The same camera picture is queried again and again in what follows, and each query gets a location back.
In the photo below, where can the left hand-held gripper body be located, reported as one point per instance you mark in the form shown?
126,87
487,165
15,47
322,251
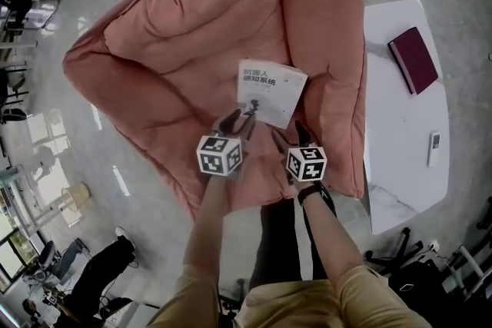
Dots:
217,157

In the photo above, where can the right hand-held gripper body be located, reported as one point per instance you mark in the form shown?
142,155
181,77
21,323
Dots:
307,163

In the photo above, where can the white book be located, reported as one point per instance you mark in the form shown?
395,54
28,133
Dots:
269,88

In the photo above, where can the pink padded armchair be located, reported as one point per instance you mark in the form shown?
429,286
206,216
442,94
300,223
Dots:
184,50

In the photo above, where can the person's right forearm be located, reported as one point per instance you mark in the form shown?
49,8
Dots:
330,242

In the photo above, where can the person's left forearm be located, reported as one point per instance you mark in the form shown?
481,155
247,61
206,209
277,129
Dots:
209,226

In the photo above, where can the maroon book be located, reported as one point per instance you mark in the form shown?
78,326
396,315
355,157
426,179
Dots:
417,59

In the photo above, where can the person's dark trousers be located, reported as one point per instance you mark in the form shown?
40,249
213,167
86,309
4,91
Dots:
276,242

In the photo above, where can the white coffee table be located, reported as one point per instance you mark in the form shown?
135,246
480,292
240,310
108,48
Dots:
399,142

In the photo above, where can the white remote control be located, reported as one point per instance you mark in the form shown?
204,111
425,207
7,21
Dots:
434,149

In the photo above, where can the person's beige shirt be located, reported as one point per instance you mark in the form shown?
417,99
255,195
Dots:
292,307

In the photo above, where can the beige wastebasket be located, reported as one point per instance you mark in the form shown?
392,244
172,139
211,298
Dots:
77,197

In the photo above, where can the black smartphone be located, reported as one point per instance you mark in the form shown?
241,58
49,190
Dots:
406,287

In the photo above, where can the white wall socket strip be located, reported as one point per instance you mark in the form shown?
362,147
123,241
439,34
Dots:
434,246

